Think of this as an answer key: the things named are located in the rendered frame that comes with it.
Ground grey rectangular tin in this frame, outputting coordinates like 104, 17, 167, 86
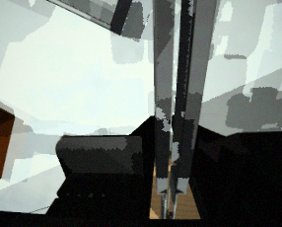
46, 0, 133, 36

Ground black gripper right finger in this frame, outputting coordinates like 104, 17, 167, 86
188, 125, 282, 219

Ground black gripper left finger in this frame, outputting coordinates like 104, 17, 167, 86
55, 115, 155, 219

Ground grey metal tongs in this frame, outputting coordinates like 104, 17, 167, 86
153, 0, 217, 219

